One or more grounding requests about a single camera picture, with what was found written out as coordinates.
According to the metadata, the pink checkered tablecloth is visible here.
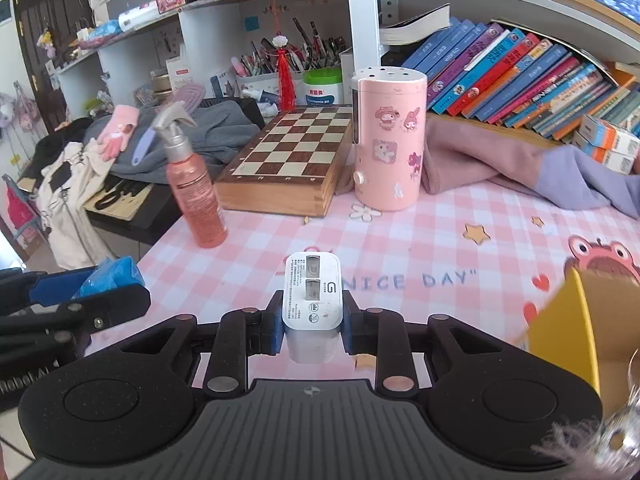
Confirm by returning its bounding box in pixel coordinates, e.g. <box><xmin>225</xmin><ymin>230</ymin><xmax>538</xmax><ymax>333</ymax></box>
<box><xmin>84</xmin><ymin>179</ymin><xmax>640</xmax><ymax>391</ymax></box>

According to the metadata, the wooden chess board box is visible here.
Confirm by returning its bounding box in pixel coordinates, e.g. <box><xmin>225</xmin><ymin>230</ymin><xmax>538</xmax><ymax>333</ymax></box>
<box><xmin>215</xmin><ymin>105</ymin><xmax>352</xmax><ymax>218</ymax></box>

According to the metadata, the purple hair brush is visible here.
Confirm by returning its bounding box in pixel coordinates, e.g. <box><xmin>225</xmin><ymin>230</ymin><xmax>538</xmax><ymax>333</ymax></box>
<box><xmin>131</xmin><ymin>82</ymin><xmax>205</xmax><ymax>166</ymax></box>

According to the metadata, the pink cylindrical container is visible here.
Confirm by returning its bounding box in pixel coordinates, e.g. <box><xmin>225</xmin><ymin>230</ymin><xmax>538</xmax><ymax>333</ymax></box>
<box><xmin>352</xmin><ymin>66</ymin><xmax>427</xmax><ymax>211</ymax></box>

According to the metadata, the pink spray bottle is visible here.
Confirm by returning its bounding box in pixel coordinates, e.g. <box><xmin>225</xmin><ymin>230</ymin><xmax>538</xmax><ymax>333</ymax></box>
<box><xmin>150</xmin><ymin>100</ymin><xmax>230</xmax><ymax>250</ymax></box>

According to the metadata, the grey folded clothing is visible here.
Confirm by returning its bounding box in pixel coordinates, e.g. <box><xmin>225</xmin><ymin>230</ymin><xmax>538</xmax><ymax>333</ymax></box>
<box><xmin>110</xmin><ymin>100</ymin><xmax>260</xmax><ymax>184</ymax></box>

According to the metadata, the blue wrapper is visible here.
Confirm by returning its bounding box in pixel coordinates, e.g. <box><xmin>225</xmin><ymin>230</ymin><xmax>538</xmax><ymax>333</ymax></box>
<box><xmin>73</xmin><ymin>256</ymin><xmax>145</xmax><ymax>299</ymax></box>

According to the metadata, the red tassel ornament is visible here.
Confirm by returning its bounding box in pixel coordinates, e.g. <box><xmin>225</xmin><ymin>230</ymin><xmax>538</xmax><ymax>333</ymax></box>
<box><xmin>272</xmin><ymin>34</ymin><xmax>296</xmax><ymax>112</ymax></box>

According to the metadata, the white shelf unit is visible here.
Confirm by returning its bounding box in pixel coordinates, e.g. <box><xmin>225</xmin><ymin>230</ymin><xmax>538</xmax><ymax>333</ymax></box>
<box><xmin>56</xmin><ymin>0</ymin><xmax>639</xmax><ymax>117</ymax></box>

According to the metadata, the white power adapter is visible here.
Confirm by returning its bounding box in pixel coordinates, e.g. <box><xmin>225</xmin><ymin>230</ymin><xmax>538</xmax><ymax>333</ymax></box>
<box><xmin>282</xmin><ymin>252</ymin><xmax>344</xmax><ymax>365</ymax></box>

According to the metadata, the orange white medicine box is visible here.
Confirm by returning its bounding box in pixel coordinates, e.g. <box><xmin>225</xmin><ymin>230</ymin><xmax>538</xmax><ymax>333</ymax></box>
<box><xmin>572</xmin><ymin>115</ymin><xmax>639</xmax><ymax>174</ymax></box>

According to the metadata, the white green jar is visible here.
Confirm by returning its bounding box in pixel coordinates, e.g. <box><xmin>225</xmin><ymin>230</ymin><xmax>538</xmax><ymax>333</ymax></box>
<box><xmin>303</xmin><ymin>67</ymin><xmax>344</xmax><ymax>107</ymax></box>

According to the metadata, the pink purple cloth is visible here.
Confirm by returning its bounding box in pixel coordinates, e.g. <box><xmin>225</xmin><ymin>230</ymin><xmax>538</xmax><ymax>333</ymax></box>
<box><xmin>343</xmin><ymin>113</ymin><xmax>639</xmax><ymax>218</ymax></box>

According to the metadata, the pink glove on clothes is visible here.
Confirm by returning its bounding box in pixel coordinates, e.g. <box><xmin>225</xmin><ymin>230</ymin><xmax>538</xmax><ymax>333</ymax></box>
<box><xmin>98</xmin><ymin>105</ymin><xmax>140</xmax><ymax>162</ymax></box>

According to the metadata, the row of colourful books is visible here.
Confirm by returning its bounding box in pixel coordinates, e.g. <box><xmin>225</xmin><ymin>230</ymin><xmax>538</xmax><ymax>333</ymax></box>
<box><xmin>386</xmin><ymin>18</ymin><xmax>639</xmax><ymax>143</ymax></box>

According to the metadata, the yellow cardboard box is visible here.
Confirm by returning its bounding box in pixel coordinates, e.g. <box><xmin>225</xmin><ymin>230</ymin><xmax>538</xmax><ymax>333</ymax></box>
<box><xmin>514</xmin><ymin>269</ymin><xmax>639</xmax><ymax>417</ymax></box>

